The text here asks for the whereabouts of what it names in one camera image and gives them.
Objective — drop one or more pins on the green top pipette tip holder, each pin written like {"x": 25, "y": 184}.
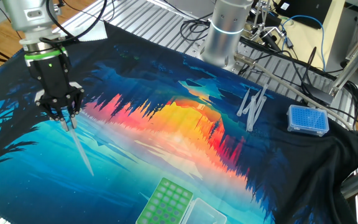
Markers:
{"x": 166, "y": 202}

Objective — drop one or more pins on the landscape print cloth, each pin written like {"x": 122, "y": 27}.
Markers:
{"x": 166, "y": 140}

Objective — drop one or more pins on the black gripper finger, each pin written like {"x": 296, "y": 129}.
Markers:
{"x": 77, "y": 99}
{"x": 51, "y": 107}

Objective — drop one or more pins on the blue pipette tip box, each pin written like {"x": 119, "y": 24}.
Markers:
{"x": 308, "y": 119}

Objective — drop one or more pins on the clear large pipette tip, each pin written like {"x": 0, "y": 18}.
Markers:
{"x": 81, "y": 151}
{"x": 262, "y": 93}
{"x": 251, "y": 115}
{"x": 259, "y": 110}
{"x": 251, "y": 104}
{"x": 243, "y": 102}

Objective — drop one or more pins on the silver clamp stand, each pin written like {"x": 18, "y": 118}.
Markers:
{"x": 263, "y": 14}

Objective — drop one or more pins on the white cabinet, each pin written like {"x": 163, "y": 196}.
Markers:
{"x": 337, "y": 53}

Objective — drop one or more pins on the clear plastic container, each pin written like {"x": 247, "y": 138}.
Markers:
{"x": 204, "y": 214}

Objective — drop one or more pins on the beige desk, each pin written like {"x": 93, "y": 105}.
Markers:
{"x": 303, "y": 40}

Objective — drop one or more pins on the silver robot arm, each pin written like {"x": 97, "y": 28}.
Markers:
{"x": 30, "y": 15}

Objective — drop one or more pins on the black power adapter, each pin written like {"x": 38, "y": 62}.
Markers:
{"x": 319, "y": 93}

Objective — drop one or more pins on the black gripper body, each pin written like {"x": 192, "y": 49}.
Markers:
{"x": 53, "y": 77}

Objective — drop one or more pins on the black box white label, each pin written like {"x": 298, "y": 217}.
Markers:
{"x": 306, "y": 12}

